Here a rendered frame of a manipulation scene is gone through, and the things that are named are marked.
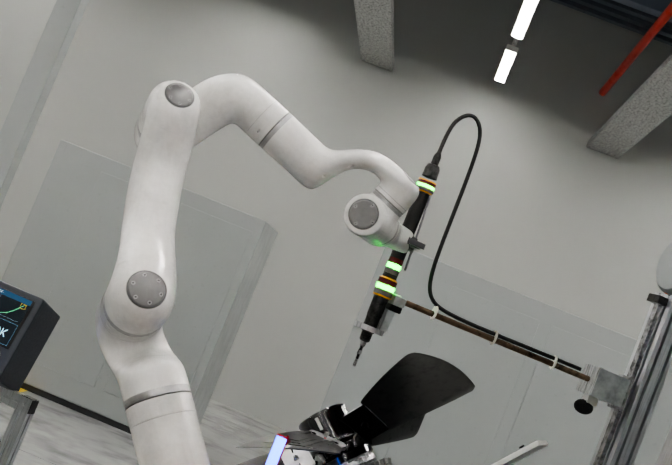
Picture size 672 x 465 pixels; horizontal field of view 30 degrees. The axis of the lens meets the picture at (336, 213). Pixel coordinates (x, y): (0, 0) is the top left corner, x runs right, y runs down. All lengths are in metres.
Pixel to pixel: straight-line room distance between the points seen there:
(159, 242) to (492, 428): 6.20
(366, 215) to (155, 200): 0.41
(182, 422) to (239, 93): 0.67
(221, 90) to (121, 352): 0.55
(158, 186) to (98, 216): 7.85
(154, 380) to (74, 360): 7.97
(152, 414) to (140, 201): 0.40
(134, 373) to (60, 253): 8.03
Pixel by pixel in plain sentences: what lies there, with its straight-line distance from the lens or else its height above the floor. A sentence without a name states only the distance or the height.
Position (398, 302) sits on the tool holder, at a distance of 2.84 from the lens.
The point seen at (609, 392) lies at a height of 1.52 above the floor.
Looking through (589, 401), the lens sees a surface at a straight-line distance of 3.09.
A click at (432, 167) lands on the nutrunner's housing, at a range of 2.85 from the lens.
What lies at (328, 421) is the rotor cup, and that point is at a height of 1.22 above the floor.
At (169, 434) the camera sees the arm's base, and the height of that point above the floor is 1.15.
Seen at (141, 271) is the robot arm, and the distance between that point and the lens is 2.22.
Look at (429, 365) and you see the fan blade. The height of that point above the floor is 1.43.
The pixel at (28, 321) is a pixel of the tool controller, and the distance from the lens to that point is 2.66.
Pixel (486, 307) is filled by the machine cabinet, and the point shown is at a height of 1.88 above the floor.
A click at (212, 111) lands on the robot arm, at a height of 1.73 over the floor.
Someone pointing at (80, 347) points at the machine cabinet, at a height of 0.48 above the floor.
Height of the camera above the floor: 1.44
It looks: 4 degrees up
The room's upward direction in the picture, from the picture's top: 22 degrees clockwise
